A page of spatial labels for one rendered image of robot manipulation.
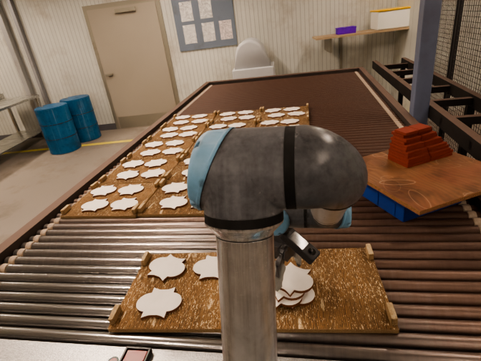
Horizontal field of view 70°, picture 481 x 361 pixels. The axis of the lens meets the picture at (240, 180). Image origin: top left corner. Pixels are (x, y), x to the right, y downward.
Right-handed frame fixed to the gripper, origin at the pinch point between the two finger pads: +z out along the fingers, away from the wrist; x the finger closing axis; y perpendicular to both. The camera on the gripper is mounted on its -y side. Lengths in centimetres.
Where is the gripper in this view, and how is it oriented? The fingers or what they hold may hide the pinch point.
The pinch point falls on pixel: (290, 278)
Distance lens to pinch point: 111.7
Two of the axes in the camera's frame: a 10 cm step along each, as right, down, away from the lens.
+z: 1.2, 8.9, 4.3
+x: -6.2, 4.1, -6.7
